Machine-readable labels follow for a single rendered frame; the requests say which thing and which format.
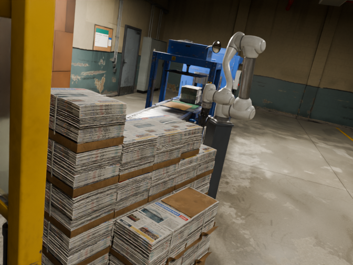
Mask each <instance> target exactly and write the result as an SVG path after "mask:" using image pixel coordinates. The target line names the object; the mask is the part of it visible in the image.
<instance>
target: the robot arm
mask: <svg viewBox="0 0 353 265"><path fill-rule="evenodd" d="M265 47H266V43H265V41H264V40H263V39H262V38H260V37H257V36H251V35H244V34H243V33H242V32H237V33H235V34H234V35H233V36H232V38H231V39H230V41H229V43H228V46H227V48H226V51H225V55H224V58H223V63H222V66H223V71H224V75H225V79H226V86H225V87H224V88H221V90H219V91H217V90H216V87H215V85H214V84H206V85H205V87H204V91H203V95H202V105H201V107H202V109H201V112H200V114H198V118H199V125H200V126H201V127H203V130H204V127H206V126H207V124H208V122H209V120H210V119H211V120H213V121H215V122H216V123H222V124H232V122H230V121H229V117H233V118H236V119H239V120H250V119H252V118H253V117H254V115H255V108H254V106H252V101H251V99H250V92H251V85H252V79H253V74H254V68H255V62H256V58H257V57H258V55H259V54H260V53H262V52H263V51H264V50H265ZM239 50H242V51H243V55H244V64H243V71H242V78H241V84H240V91H239V95H238V97H237V98H236V99H235V97H234V95H233V94H232V87H233V80H232V75H231V70H230V61H231V59H232V58H233V57H234V55H235V54H236V53H237V51H239ZM212 102H215V103H216V106H215V111H214V116H213V117H210V116H209V112H210V108H211V107H212ZM206 119H207V120H206ZM202 132H203V131H202Z"/></svg>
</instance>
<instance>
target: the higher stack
mask: <svg viewBox="0 0 353 265"><path fill-rule="evenodd" d="M126 108H127V104H125V103H123V102H121V101H119V100H116V99H113V98H110V97H106V96H105V95H101V94H99V93H96V92H94V91H90V90H87V89H82V88H51V93H50V113H49V129H50V130H52V131H54V135H55V133H58V134H60V135H61V136H63V137H65V138H67V139H69V140H71V141H73V142H75V143H76V144H77V147H78V144H83V143H87V142H93V141H100V140H106V139H111V138H118V137H123V134H124V133H123V132H124V129H125V128H124V127H125V122H126V115H127V114H126ZM121 152H122V145H115V146H110V147H105V148H100V149H94V150H89V151H84V152H78V153H77V152H74V151H73V150H71V149H69V148H67V147H65V146H64V145H62V144H60V143H58V142H56V141H55V140H53V139H51V138H49V137H48V151H47V170H46V171H47V172H48V173H50V174H51V177H52V175H53V176H54V177H56V178H57V179H59V180H60V181H61V182H63V183H64V184H66V185H67V186H69V187H70V188H72V189H73V191H74V189H77V188H81V187H84V186H87V185H91V184H94V183H97V182H100V181H103V180H106V179H109V178H113V177H116V176H118V174H119V167H120V165H119V163H120V162H119V161H120V156H121ZM117 186H118V185H117V184H113V185H109V186H106V187H103V188H100V189H97V190H94V191H91V192H88V193H85V194H82V195H79V196H76V197H71V196H70V195H68V194H67V193H65V192H64V191H63V190H61V189H60V188H58V187H57V186H56V185H54V184H53V183H52V182H50V181H49V180H47V179H46V189H45V208H44V210H45V211H47V212H48V213H49V216H50V215H51V216H53V217H54V218H55V219H56V220H57V221H59V222H60V223H61V224H62V225H63V226H65V227H66V228H67V229H68V230H69V231H70V235H71V231H73V230H75V229H77V228H79V227H82V226H84V225H86V224H88V223H90V222H92V221H94V220H97V219H99V218H101V217H103V216H106V215H108V214H110V213H112V212H113V211H114V209H115V201H116V195H117ZM112 224H113V220H112V219H110V220H108V221H106V222H104V223H102V224H100V225H97V226H95V227H93V228H91V229H89V230H87V231H85V232H83V233H81V234H79V235H77V236H74V237H72V238H69V237H68V236H67V235H65V234H64V233H63V232H62V231H61V230H59V229H58V228H57V227H56V226H55V225H53V224H52V223H51V222H50V221H49V220H47V219H46V218H45V217H44V227H43V247H44V248H45V249H46V250H47V253H48V252H49V253H50V254H51V255H52V256H53V257H54V258H55V259H56V260H57V261H58V262H59V263H61V264H62V265H76V264H78V263H80V262H82V261H84V260H86V259H88V258H89V257H91V256H93V255H94V254H97V253H98V252H100V251H102V250H103V249H105V248H107V247H109V245H110V239H111V237H110V235H111V229H112ZM107 264H108V253H106V254H105V255H103V256H101V257H100V258H98V259H96V260H94V261H92V262H91V263H89V264H87V265H107Z"/></svg>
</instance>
